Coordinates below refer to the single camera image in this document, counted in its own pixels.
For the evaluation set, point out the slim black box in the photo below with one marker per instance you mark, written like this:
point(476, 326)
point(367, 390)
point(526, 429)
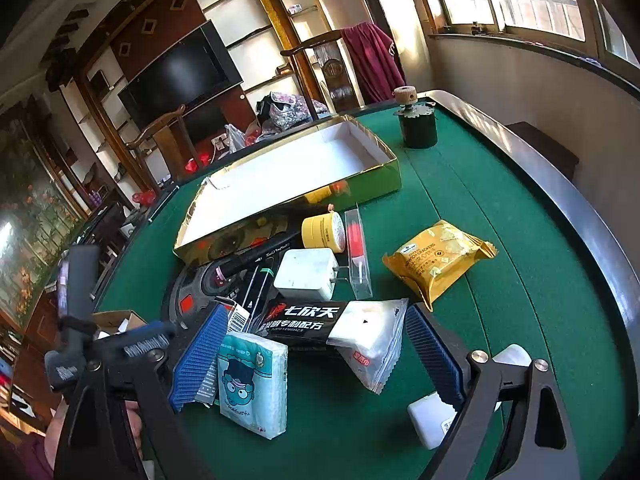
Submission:
point(257, 287)

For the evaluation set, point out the large landscape wall painting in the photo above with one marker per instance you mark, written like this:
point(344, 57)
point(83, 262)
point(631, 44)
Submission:
point(35, 215)

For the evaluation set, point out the dark red cloth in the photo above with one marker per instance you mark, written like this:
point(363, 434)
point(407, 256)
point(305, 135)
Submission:
point(372, 60)

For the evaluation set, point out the dark wooden bench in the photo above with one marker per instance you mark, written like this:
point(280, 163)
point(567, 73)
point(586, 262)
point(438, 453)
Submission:
point(545, 147)

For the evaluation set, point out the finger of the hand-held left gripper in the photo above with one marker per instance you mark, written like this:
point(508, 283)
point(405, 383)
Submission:
point(145, 334)

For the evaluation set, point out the black and clear snack packet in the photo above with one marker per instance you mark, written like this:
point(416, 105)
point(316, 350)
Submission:
point(310, 322)

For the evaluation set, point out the white charger block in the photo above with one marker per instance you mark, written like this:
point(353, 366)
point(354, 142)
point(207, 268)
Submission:
point(430, 422)

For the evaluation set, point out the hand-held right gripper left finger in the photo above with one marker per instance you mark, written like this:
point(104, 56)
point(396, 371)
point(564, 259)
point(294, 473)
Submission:
point(197, 357)

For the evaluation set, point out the white wall shelf unit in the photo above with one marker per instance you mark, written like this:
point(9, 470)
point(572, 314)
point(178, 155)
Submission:
point(280, 20)

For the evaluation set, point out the cartoon tissue pack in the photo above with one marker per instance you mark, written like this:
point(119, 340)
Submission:
point(252, 385)

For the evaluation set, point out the small yellow jar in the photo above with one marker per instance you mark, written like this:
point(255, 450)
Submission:
point(320, 230)

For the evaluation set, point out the round black table turntable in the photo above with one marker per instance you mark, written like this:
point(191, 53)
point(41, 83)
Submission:
point(192, 290)

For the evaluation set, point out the yellow snack packet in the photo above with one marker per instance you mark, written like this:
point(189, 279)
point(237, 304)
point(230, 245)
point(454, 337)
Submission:
point(435, 260)

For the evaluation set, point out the clear case with red item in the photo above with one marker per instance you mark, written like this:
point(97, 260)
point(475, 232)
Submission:
point(357, 250)

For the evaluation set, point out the black flat television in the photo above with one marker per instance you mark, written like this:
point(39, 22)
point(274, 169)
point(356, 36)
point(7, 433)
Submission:
point(180, 75)

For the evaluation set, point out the person's left forearm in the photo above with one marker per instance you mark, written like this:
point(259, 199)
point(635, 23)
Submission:
point(52, 440)

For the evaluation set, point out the window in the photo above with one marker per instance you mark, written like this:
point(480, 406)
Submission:
point(530, 0)

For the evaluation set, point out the brown cardboard box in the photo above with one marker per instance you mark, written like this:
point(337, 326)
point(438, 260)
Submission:
point(117, 320)

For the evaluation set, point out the black marker pen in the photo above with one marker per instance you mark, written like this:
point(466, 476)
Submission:
point(255, 260)

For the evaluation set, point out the open gold gift box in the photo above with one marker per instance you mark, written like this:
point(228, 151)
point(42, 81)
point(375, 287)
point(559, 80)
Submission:
point(320, 155)

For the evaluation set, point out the wooden spool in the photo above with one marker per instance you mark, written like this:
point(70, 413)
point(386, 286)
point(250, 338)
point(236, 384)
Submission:
point(404, 97)

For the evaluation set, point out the white power adapter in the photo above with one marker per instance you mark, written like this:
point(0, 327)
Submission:
point(305, 275)

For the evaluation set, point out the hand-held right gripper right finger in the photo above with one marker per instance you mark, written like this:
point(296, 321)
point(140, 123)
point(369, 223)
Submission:
point(434, 355)

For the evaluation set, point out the clear plastic bag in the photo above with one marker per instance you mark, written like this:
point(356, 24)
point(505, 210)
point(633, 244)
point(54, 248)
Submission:
point(240, 137)

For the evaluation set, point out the person's left hand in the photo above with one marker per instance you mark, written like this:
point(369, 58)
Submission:
point(134, 425)

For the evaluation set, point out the wooden chair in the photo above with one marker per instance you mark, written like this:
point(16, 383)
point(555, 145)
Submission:
point(165, 140)
point(312, 60)

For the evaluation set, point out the floral bag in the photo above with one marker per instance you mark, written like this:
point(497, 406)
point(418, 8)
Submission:
point(290, 110)

